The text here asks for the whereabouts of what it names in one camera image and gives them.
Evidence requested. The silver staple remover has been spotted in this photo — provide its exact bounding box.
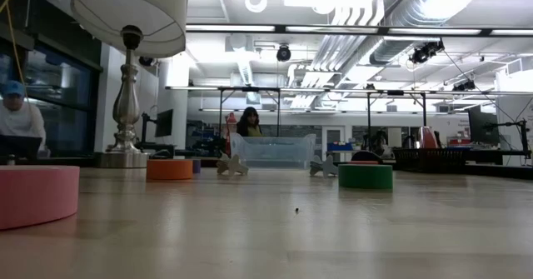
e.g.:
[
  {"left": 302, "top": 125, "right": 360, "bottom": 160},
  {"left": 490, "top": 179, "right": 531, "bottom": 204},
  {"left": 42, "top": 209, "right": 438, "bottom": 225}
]
[
  {"left": 216, "top": 152, "right": 250, "bottom": 177},
  {"left": 309, "top": 154, "right": 339, "bottom": 178}
]

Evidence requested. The orange tape roll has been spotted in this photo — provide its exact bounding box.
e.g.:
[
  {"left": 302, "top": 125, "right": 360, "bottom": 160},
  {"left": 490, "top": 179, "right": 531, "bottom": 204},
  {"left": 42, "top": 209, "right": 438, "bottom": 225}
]
[{"left": 146, "top": 158, "right": 194, "bottom": 182}]

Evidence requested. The green tape roll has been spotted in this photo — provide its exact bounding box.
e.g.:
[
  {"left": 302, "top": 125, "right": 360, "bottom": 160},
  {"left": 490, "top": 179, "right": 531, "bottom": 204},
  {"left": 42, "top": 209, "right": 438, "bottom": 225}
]
[{"left": 337, "top": 163, "right": 394, "bottom": 190}]

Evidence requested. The red stapler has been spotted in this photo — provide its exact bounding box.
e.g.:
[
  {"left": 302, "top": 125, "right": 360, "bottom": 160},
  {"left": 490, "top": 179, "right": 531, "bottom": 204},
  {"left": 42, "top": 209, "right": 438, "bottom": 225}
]
[{"left": 417, "top": 125, "right": 439, "bottom": 150}]

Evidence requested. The pink tape roll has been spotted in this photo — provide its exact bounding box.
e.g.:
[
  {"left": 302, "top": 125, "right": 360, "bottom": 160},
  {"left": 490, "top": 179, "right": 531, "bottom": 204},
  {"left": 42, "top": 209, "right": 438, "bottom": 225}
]
[{"left": 0, "top": 165, "right": 81, "bottom": 232}]

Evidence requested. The person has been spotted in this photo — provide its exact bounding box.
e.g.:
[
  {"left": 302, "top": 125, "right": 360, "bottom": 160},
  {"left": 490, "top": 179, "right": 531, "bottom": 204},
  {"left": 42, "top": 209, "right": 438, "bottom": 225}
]
[
  {"left": 236, "top": 106, "right": 264, "bottom": 137},
  {"left": 0, "top": 80, "right": 47, "bottom": 157}
]

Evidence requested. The clear plastic bin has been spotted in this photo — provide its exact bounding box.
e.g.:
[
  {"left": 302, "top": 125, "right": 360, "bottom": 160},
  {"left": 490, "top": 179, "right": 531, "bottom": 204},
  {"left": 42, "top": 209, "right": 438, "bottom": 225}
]
[{"left": 230, "top": 132, "right": 317, "bottom": 171}]

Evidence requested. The red background object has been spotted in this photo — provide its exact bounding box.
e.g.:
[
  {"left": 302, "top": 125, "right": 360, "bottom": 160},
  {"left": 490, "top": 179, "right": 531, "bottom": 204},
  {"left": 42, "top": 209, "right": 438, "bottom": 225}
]
[{"left": 226, "top": 112, "right": 237, "bottom": 155}]

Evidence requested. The black overhead light bar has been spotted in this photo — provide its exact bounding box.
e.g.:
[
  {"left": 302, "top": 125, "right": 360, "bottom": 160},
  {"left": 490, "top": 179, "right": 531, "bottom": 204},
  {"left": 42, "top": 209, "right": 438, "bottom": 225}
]
[{"left": 186, "top": 23, "right": 533, "bottom": 37}]

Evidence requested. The black computer monitor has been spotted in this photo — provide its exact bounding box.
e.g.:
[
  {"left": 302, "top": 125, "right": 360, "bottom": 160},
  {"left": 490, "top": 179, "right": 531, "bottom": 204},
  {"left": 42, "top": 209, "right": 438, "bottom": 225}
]
[
  {"left": 467, "top": 105, "right": 501, "bottom": 147},
  {"left": 155, "top": 108, "right": 174, "bottom": 138}
]

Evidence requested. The black dome-shaped object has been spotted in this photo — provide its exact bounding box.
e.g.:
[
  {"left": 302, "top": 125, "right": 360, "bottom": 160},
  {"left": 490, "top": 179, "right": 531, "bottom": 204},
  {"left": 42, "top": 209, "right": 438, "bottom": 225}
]
[{"left": 351, "top": 150, "right": 385, "bottom": 163}]

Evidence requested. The white shade silver table lamp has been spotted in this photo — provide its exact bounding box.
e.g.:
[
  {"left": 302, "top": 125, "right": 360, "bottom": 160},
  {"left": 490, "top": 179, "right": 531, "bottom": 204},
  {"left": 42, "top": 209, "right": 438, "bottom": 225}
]
[{"left": 71, "top": 0, "right": 188, "bottom": 170}]

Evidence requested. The black laptop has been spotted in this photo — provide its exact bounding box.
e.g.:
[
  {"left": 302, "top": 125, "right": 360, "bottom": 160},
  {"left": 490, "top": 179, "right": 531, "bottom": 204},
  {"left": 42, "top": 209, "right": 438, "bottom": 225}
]
[{"left": 0, "top": 135, "right": 43, "bottom": 160}]

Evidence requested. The black metal frame stand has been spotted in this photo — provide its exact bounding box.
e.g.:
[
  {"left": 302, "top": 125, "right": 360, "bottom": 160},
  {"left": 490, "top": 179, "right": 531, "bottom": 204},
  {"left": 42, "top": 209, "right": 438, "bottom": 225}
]
[{"left": 165, "top": 86, "right": 426, "bottom": 163}]

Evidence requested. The white ring light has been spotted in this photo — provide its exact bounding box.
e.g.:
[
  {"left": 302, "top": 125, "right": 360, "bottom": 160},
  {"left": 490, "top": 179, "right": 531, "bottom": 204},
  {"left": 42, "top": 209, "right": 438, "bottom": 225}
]
[{"left": 244, "top": 0, "right": 269, "bottom": 14}]

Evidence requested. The black ceiling camera cluster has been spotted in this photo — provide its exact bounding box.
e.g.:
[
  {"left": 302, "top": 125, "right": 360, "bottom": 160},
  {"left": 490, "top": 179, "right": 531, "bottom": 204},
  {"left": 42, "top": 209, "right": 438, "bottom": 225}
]
[{"left": 409, "top": 39, "right": 446, "bottom": 66}]

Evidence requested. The yellow cable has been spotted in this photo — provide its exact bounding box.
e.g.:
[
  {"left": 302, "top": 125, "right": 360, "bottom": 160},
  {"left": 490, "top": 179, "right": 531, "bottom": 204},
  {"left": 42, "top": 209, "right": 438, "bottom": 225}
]
[{"left": 0, "top": 0, "right": 30, "bottom": 101}]

